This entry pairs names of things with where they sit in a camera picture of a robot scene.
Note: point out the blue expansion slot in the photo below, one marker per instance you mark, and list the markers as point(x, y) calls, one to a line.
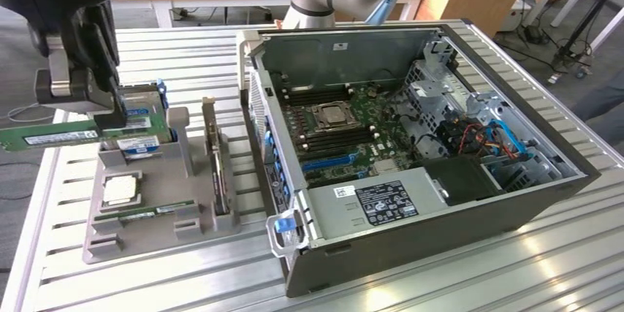
point(327, 163)

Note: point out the silver chipset heatsink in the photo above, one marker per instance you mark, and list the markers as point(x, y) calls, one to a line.
point(385, 168)

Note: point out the grey power supply unit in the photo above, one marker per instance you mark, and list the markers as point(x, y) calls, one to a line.
point(341, 213)

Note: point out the green motherboard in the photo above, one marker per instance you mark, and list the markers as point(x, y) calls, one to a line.
point(380, 133)

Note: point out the white box on floor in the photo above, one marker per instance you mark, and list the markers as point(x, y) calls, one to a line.
point(513, 16)

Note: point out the open black PC case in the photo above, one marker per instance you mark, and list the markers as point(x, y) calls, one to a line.
point(439, 253)

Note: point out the grey parts rack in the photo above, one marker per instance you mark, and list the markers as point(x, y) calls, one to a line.
point(156, 180)

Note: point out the hard disk in blue caddy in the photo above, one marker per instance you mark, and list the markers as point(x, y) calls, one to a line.
point(141, 102)

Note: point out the CPU socket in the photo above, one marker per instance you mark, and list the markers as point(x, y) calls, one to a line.
point(336, 116)

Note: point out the black tripod stand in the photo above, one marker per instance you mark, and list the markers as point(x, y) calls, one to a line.
point(568, 50)

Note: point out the silver CPU chip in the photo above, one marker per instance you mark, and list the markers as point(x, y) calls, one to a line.
point(120, 189)

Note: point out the black power brick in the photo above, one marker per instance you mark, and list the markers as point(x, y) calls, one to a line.
point(535, 36)

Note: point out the seated person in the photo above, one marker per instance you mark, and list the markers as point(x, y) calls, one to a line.
point(604, 96)

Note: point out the metal disk bay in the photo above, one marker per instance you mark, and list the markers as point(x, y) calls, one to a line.
point(428, 107)

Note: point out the graphics card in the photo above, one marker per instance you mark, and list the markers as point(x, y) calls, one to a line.
point(216, 151)

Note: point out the green RAM stick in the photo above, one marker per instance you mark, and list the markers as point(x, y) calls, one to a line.
point(48, 139)
point(145, 211)

